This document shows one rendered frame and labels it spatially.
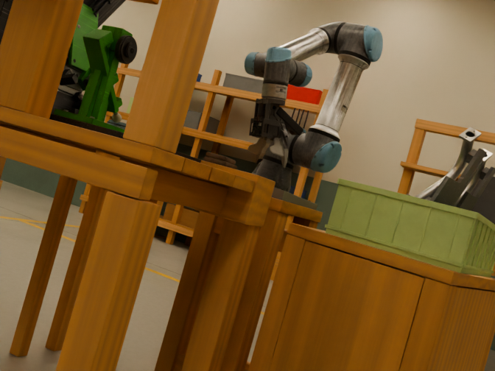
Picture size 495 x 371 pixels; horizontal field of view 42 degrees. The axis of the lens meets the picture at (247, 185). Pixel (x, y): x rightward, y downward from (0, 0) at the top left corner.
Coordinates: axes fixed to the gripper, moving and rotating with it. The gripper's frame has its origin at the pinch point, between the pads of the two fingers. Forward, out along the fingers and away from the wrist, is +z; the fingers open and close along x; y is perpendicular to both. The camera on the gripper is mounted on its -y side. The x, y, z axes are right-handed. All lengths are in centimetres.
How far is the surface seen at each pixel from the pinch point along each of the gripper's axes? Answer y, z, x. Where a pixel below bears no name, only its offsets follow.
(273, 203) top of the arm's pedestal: -10.6, 12.1, -12.2
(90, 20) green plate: 46, -40, -43
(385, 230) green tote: -23.6, 14.2, 26.7
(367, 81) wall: -400, -104, -414
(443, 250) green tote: -31, 17, 42
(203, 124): -253, -34, -531
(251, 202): 7.7, 11.0, 2.9
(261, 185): 4.2, 5.7, 1.6
